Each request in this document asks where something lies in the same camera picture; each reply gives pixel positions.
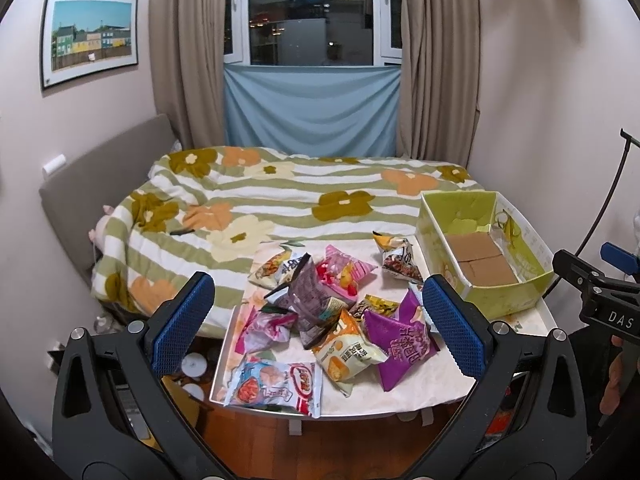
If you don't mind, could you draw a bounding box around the black curved cable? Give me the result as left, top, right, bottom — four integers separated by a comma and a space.
541, 128, 640, 302

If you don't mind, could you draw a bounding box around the floral striped bed blanket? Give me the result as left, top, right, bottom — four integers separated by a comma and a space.
91, 146, 476, 338

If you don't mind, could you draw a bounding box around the right hand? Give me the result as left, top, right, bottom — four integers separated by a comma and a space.
600, 353, 624, 416

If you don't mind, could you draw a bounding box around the blue white shrimp flake bag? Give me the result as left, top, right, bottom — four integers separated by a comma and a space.
224, 356, 322, 418

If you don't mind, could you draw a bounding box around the white framed window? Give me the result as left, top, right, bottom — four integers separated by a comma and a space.
224, 0, 402, 66

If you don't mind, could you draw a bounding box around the green cardboard box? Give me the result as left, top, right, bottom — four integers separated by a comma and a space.
416, 191, 553, 320

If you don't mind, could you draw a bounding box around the pink white wrinkled bag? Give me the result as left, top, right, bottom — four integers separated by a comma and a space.
235, 307, 297, 354

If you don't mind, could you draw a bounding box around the bright purple chip bag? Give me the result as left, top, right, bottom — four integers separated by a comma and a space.
362, 288, 439, 392

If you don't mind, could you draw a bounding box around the beige curtain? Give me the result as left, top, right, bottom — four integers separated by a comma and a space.
397, 0, 480, 166
149, 0, 226, 148

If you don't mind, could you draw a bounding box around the dull purple snack bag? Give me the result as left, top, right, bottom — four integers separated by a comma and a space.
265, 254, 352, 350

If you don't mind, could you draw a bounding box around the small yellow black snack bag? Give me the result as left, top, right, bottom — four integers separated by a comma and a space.
349, 295, 399, 321

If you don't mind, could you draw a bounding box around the framed houses picture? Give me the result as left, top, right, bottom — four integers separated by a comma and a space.
40, 0, 139, 91

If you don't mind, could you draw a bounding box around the pink marshmallow bag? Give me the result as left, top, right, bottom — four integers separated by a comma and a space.
316, 245, 376, 302

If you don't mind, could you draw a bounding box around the left beige curtain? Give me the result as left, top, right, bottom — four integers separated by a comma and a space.
149, 0, 226, 148

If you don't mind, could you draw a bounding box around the black yellow nut bag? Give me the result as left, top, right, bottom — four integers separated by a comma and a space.
372, 232, 423, 284

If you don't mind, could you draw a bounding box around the right beige curtain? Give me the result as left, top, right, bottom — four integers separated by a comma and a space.
397, 0, 480, 166

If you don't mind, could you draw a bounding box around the blue hanging cloth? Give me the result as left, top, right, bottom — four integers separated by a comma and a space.
224, 65, 400, 157

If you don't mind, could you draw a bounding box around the white wall switch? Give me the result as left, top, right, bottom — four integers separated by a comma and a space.
42, 154, 67, 178

